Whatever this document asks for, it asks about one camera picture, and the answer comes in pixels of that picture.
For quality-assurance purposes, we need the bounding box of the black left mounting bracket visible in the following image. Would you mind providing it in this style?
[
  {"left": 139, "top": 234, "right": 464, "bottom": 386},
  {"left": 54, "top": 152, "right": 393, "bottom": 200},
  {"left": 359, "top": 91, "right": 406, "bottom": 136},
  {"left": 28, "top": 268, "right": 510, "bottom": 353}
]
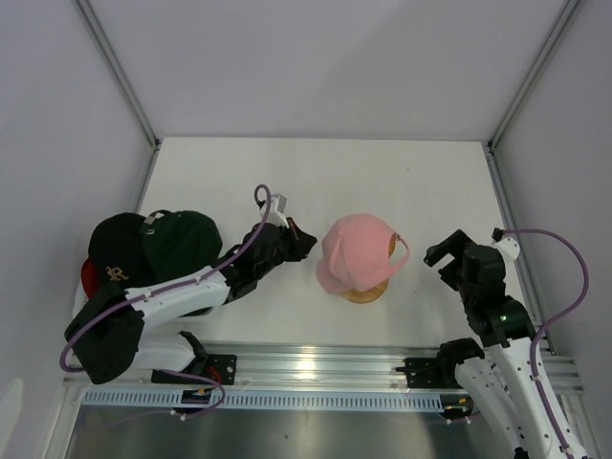
[{"left": 205, "top": 354, "right": 238, "bottom": 385}]

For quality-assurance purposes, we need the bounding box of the aluminium frame post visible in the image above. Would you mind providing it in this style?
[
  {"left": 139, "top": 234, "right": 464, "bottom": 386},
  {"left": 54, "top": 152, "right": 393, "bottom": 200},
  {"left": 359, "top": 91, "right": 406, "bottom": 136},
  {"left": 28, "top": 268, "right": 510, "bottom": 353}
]
[
  {"left": 71, "top": 0, "right": 162, "bottom": 147},
  {"left": 488, "top": 0, "right": 587, "bottom": 147}
]

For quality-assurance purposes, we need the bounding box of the dark green cap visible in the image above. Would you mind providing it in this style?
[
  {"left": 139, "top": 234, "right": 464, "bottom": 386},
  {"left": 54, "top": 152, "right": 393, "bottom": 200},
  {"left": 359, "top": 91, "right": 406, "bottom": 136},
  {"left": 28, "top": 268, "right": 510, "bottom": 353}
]
[{"left": 140, "top": 210, "right": 223, "bottom": 283}]

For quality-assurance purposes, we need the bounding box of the pink cap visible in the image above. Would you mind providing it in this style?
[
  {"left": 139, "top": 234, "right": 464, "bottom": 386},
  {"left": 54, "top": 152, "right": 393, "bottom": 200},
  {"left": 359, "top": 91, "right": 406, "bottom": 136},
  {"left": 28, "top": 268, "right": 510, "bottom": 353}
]
[{"left": 316, "top": 213, "right": 410, "bottom": 295}]

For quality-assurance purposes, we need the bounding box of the aluminium frame post left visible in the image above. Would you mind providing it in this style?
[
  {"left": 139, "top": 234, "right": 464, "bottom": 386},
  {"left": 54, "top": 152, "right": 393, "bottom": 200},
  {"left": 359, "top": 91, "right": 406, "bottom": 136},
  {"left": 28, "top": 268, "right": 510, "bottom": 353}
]
[{"left": 71, "top": 0, "right": 162, "bottom": 147}]

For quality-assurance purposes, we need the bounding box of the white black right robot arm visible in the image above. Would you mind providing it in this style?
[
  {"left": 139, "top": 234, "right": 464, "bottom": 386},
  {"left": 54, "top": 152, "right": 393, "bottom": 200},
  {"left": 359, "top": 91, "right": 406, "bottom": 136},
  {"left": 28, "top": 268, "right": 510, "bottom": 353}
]
[{"left": 424, "top": 229, "right": 588, "bottom": 458}]

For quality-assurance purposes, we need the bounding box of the white plastic bin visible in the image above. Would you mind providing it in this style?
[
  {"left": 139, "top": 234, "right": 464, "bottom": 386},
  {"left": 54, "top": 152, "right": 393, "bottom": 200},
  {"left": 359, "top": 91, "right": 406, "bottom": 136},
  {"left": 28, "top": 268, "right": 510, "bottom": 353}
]
[{"left": 72, "top": 290, "right": 89, "bottom": 318}]

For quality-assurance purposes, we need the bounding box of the white slotted cable duct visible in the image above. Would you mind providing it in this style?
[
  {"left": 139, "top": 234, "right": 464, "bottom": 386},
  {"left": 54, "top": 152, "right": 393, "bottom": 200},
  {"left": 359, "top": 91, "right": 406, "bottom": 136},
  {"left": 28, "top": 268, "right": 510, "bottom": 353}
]
[{"left": 82, "top": 388, "right": 444, "bottom": 413}]

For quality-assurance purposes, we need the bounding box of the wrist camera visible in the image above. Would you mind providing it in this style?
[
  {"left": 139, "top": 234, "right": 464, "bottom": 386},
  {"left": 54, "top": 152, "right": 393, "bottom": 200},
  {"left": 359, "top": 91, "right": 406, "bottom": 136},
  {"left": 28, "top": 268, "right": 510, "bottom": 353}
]
[
  {"left": 491, "top": 228, "right": 520, "bottom": 263},
  {"left": 259, "top": 193, "right": 289, "bottom": 228}
]

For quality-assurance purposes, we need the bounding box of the black mounting bracket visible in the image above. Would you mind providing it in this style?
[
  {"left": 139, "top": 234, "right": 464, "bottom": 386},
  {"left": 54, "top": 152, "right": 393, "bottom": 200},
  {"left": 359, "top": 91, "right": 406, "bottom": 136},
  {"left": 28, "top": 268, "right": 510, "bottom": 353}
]
[
  {"left": 205, "top": 354, "right": 238, "bottom": 385},
  {"left": 395, "top": 358, "right": 448, "bottom": 389}
]

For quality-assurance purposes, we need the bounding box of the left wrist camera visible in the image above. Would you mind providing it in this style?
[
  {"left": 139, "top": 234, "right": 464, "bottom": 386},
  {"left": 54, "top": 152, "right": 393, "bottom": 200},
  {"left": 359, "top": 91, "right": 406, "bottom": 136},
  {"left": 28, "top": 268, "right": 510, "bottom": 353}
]
[{"left": 259, "top": 193, "right": 289, "bottom": 228}]

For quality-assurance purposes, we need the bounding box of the wooden hat stand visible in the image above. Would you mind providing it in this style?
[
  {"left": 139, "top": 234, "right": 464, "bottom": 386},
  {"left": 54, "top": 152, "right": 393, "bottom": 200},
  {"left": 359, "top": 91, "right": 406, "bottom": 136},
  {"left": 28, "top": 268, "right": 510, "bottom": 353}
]
[{"left": 339, "top": 234, "right": 398, "bottom": 304}]

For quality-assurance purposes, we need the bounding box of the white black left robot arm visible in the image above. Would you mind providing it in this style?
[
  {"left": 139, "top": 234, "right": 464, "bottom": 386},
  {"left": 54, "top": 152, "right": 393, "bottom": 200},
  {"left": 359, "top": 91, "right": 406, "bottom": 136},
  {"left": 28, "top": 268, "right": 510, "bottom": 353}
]
[{"left": 59, "top": 219, "right": 317, "bottom": 385}]

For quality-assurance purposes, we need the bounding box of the black right mounting bracket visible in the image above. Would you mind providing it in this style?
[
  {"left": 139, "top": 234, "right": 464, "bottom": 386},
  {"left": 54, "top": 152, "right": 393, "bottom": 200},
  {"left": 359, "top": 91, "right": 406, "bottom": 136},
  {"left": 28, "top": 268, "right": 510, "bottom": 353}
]
[{"left": 395, "top": 358, "right": 448, "bottom": 389}]

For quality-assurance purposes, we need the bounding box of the black cap gold logo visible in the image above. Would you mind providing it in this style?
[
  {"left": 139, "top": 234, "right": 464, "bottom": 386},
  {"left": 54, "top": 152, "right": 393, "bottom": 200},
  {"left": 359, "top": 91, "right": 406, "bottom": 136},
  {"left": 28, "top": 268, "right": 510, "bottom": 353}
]
[{"left": 88, "top": 212, "right": 155, "bottom": 289}]

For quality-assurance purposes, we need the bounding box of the aluminium frame post right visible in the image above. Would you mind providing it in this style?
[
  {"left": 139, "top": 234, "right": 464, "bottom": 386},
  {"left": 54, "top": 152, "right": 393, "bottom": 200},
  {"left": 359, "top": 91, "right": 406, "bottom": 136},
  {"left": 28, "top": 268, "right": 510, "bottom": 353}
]
[{"left": 488, "top": 0, "right": 587, "bottom": 147}]

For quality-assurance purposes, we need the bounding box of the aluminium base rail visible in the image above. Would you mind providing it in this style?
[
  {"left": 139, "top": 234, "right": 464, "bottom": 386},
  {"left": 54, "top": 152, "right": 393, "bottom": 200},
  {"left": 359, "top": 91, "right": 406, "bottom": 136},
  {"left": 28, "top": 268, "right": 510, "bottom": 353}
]
[{"left": 61, "top": 339, "right": 584, "bottom": 398}]

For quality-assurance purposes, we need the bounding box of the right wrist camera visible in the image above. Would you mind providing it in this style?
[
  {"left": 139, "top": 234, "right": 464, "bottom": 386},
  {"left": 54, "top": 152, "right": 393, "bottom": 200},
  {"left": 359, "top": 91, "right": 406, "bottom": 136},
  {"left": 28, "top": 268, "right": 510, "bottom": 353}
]
[{"left": 491, "top": 228, "right": 520, "bottom": 263}]

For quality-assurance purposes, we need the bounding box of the red cap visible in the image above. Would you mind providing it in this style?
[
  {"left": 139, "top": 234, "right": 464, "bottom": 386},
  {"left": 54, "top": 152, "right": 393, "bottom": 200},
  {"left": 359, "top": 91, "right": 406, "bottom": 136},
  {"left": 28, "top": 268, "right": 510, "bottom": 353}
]
[{"left": 80, "top": 258, "right": 101, "bottom": 298}]

